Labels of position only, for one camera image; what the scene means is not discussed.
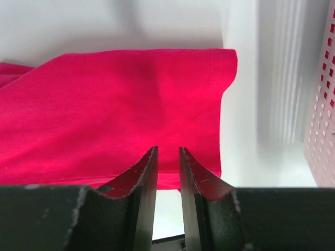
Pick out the white plastic perforated basket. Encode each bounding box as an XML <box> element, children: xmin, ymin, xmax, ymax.
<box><xmin>304</xmin><ymin>1</ymin><xmax>334</xmax><ymax>187</ymax></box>

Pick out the red t shirt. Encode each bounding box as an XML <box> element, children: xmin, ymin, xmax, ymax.
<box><xmin>1</xmin><ymin>49</ymin><xmax>238</xmax><ymax>189</ymax></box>

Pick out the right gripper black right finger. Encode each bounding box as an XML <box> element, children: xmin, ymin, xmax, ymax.
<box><xmin>179</xmin><ymin>147</ymin><xmax>334</xmax><ymax>250</ymax></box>

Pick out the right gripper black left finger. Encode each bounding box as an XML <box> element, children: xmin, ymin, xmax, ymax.
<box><xmin>1</xmin><ymin>146</ymin><xmax>159</xmax><ymax>250</ymax></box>

